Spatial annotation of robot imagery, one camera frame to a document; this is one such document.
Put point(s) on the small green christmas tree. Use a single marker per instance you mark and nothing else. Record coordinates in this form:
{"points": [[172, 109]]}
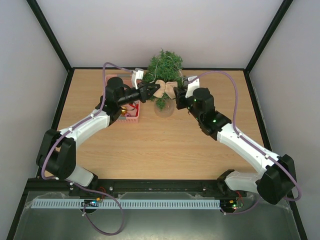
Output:
{"points": [[165, 69]]}

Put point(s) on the round wooden tree base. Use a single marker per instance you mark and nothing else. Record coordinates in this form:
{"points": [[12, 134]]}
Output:
{"points": [[164, 110]]}

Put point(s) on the gold bauble ornament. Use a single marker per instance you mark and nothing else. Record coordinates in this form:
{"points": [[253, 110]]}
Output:
{"points": [[124, 110]]}

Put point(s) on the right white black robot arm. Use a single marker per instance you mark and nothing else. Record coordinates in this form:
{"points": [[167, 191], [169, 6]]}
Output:
{"points": [[275, 175]]}

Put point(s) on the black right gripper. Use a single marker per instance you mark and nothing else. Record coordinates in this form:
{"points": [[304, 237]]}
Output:
{"points": [[181, 99]]}

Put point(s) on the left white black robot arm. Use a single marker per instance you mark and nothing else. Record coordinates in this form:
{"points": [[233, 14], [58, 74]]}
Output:
{"points": [[57, 153]]}

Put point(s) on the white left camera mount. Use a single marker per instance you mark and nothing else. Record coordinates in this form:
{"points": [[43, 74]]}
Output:
{"points": [[134, 81]]}

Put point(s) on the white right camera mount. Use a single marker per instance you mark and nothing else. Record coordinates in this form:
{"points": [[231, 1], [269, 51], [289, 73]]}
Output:
{"points": [[192, 86]]}

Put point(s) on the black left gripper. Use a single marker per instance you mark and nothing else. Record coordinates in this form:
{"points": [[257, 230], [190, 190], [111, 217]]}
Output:
{"points": [[144, 95]]}

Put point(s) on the red ribbon bow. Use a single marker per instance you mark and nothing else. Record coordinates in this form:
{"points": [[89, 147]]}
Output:
{"points": [[133, 109]]}

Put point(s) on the clear led string lights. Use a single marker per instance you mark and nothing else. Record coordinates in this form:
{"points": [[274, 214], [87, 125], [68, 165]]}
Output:
{"points": [[166, 66]]}

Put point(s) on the light blue slotted cable duct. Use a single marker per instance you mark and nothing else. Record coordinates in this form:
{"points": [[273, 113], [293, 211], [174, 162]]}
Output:
{"points": [[128, 204]]}

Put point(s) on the pink perforated plastic basket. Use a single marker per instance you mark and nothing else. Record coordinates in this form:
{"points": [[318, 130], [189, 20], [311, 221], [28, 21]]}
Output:
{"points": [[126, 78]]}

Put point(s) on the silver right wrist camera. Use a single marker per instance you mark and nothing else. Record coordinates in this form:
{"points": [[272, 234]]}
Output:
{"points": [[187, 80]]}

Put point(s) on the black front frame rail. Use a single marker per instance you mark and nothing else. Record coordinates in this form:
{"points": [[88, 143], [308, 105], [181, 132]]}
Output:
{"points": [[114, 187]]}

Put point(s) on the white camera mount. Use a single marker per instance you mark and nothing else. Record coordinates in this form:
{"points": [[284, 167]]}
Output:
{"points": [[134, 81], [192, 86]]}

